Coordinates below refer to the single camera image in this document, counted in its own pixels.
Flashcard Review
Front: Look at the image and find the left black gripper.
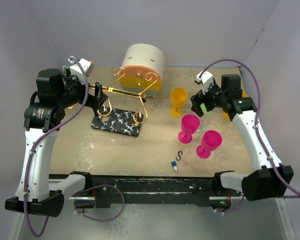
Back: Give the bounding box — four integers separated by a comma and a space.
56, 68, 107, 110

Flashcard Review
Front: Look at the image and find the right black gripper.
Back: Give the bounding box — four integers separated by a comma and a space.
191, 78, 228, 117

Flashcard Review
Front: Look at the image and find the pink wine glass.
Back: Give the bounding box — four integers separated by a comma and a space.
178, 114, 200, 144
196, 130, 223, 159

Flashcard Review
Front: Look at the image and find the orange wine glass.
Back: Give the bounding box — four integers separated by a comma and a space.
222, 90, 250, 121
169, 87, 188, 118

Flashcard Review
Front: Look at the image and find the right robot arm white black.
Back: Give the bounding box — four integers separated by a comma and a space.
190, 71, 294, 201

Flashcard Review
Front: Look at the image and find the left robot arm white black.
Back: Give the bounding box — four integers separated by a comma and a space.
4, 67, 93, 217

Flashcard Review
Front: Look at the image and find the clear wine glass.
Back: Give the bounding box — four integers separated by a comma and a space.
196, 113, 211, 133

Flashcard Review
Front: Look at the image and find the pink wine glass front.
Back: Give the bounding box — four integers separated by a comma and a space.
196, 130, 223, 159

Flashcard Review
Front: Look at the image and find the black s-hook carabiner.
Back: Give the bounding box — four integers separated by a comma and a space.
175, 150, 183, 161

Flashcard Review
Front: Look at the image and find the white round drawer cabinet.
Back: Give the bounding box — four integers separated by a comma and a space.
119, 43, 165, 97

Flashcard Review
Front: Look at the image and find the small blue white bottle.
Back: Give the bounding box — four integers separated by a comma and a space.
171, 161, 178, 173

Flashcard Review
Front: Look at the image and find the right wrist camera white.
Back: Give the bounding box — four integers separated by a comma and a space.
194, 71, 214, 92

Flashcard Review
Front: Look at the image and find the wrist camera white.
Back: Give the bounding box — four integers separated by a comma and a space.
194, 71, 214, 92
67, 56, 94, 85

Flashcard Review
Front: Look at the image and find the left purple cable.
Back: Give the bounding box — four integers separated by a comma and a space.
23, 56, 90, 238

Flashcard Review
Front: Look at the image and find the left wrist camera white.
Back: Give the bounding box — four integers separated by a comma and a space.
67, 56, 94, 85

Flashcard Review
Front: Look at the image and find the gold wire wine glass rack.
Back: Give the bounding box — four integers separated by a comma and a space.
67, 66, 160, 138

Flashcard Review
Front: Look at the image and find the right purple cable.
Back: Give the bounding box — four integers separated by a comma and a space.
202, 59, 300, 201

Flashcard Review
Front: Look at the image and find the purple cable loop under rail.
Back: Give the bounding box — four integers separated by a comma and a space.
73, 184, 126, 222

